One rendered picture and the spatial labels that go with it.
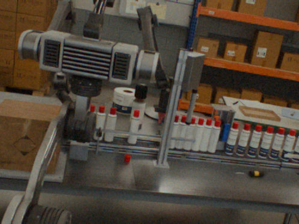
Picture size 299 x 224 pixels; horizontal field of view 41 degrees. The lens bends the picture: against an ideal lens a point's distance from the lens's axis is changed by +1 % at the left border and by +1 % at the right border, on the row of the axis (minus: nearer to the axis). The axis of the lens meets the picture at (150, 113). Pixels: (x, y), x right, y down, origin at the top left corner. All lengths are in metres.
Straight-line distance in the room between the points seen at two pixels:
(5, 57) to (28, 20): 0.61
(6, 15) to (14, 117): 3.82
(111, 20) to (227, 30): 1.93
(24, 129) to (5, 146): 0.13
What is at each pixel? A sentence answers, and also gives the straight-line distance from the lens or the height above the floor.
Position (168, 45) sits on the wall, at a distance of 6.73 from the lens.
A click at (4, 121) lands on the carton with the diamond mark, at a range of 1.91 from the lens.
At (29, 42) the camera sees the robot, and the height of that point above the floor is 1.48.
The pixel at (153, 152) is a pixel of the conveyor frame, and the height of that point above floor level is 0.86.
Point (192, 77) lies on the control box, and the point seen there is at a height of 1.36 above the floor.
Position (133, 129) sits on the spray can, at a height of 0.97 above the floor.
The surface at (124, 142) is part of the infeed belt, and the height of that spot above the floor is 0.88.
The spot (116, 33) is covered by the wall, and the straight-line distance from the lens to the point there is 6.78.
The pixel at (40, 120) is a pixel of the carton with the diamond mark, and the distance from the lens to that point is 1.88.
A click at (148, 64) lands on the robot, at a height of 1.47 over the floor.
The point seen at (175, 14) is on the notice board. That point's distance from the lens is 6.55.
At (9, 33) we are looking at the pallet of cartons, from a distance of 5.65.
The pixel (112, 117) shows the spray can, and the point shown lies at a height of 1.04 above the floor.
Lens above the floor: 1.79
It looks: 18 degrees down
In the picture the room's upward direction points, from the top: 10 degrees clockwise
